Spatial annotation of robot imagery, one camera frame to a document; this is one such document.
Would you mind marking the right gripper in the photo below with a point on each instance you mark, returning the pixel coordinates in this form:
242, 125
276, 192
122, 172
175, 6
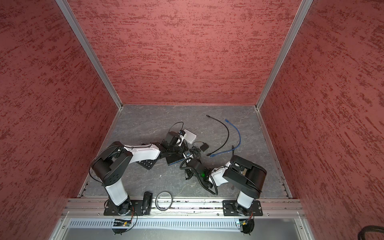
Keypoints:
187, 165

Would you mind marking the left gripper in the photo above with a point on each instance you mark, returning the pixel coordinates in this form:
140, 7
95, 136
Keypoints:
180, 154

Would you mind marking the black network switch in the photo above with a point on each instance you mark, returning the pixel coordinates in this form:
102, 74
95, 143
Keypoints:
175, 159

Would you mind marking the black power adapter with cable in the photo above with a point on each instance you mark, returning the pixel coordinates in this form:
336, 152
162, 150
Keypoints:
200, 147

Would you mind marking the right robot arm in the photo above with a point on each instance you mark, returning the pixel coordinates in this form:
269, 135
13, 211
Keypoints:
244, 175

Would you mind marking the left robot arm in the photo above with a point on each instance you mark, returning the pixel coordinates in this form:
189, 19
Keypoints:
111, 164

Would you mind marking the black power adapter left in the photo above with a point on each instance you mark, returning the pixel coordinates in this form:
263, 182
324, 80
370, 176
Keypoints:
183, 148

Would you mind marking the black calculator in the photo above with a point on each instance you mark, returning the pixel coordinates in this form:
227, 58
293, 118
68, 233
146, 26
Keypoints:
147, 164

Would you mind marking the white small network switch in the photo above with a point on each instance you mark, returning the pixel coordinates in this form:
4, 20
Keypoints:
189, 137

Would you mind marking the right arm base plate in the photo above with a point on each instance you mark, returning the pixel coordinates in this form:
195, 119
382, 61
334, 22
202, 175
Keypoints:
233, 209

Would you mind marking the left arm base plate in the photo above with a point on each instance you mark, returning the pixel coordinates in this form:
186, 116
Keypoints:
126, 209

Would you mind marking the aluminium front rail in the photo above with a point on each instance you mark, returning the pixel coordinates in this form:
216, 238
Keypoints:
195, 208

